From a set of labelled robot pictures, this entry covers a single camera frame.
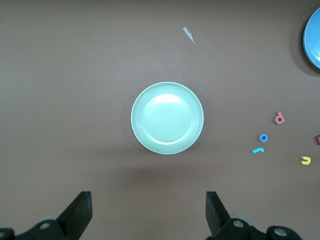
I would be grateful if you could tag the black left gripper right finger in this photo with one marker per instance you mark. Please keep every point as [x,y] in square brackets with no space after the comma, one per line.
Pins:
[213,210]

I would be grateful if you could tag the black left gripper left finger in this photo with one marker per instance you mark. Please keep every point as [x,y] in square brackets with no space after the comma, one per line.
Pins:
[80,207]

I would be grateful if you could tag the teal foam letter j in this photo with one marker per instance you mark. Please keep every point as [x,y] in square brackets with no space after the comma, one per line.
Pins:
[257,150]

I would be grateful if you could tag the blue foam letter o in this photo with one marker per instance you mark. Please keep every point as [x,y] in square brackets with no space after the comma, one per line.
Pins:
[260,138]

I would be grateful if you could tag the pink foam letter p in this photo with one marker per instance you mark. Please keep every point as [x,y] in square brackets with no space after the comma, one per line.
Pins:
[282,120]

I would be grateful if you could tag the light green plate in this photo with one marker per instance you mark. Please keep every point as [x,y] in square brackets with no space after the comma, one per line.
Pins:
[167,117]

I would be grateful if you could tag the yellow foam letter u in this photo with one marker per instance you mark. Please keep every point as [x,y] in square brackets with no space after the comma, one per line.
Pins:
[305,162]

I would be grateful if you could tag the dark red foam letter w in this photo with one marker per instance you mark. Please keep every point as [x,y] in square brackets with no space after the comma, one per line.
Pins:
[318,140]

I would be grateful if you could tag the brown table cover sheet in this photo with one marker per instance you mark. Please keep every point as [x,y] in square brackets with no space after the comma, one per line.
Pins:
[75,75]

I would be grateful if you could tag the white paper scrap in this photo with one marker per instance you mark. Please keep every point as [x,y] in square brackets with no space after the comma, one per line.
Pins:
[188,32]

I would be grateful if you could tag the blue plate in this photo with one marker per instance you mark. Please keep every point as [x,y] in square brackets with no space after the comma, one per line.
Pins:
[313,37]

